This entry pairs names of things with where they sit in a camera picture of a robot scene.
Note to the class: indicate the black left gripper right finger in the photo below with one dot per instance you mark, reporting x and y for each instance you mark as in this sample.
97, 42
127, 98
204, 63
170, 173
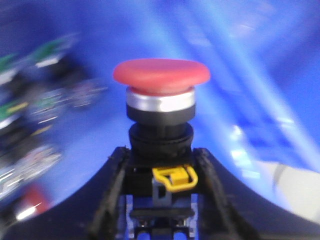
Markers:
229, 210

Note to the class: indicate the red mushroom push button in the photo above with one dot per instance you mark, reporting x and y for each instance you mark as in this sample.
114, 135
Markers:
161, 177
34, 202

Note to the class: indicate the blue plastic bin with buttons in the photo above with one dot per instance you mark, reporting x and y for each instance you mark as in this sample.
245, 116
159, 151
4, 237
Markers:
259, 114

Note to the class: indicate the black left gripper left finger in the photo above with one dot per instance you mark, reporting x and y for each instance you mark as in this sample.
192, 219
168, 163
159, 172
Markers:
96, 211

